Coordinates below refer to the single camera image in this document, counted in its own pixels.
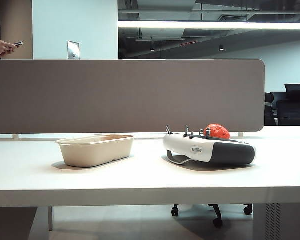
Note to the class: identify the grey-brown desk divider panel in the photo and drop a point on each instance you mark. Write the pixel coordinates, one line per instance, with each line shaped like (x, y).
(127, 95)

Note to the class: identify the black office chair with headrest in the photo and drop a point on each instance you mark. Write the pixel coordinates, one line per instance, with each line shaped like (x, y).
(269, 110)

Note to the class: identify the brown side panel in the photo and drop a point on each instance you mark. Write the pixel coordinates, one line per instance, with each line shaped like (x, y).
(10, 222)

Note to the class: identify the beige paper lunchbox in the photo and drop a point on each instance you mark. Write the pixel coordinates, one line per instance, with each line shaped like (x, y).
(95, 151)

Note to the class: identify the bystander hand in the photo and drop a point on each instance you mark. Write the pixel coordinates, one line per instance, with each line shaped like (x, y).
(1, 47)

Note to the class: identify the dark smartphone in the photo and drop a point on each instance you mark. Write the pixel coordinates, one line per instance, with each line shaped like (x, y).
(18, 44)

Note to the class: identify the orange fruit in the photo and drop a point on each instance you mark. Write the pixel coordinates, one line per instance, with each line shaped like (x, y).
(218, 131)

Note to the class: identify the black ceiling spotlight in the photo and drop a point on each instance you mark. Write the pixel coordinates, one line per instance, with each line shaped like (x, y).
(152, 49)
(221, 47)

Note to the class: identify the black office chair caster base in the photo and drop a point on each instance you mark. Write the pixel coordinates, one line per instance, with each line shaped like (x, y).
(218, 212)

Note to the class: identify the perforated white table leg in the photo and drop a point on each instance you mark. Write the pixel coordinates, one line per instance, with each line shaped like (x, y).
(272, 221)

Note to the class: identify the black mesh office chair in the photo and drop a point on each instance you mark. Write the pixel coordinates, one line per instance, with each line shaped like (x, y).
(291, 107)

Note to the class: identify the metal wall switch plate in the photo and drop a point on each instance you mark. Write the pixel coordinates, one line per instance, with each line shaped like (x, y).
(73, 50)

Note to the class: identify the white ceiling light strip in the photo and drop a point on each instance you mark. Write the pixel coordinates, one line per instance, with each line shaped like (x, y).
(215, 25)

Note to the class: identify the white and grey remote controller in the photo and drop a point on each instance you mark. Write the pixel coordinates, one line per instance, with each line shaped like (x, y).
(210, 150)

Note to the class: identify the plain white table leg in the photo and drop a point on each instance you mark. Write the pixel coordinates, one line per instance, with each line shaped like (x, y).
(41, 222)

